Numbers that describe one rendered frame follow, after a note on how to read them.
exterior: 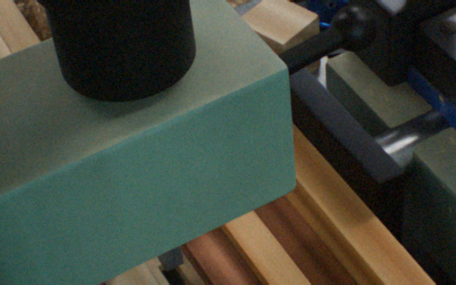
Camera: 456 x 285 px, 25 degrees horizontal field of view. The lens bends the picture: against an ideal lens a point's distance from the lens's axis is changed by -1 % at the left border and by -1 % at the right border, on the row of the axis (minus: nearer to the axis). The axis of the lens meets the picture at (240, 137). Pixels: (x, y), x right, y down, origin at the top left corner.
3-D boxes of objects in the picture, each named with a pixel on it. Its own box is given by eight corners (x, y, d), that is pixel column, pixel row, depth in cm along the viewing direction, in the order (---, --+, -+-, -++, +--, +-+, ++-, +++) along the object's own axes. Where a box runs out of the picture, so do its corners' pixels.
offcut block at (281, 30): (241, 70, 64) (235, 20, 61) (275, 42, 66) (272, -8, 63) (286, 96, 62) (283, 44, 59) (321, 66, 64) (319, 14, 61)
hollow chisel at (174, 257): (184, 264, 48) (169, 191, 44) (166, 272, 48) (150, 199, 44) (175, 250, 48) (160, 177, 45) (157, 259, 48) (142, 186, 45)
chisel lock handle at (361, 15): (386, 50, 45) (387, 13, 43) (255, 109, 43) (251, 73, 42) (360, 25, 46) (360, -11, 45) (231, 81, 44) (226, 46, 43)
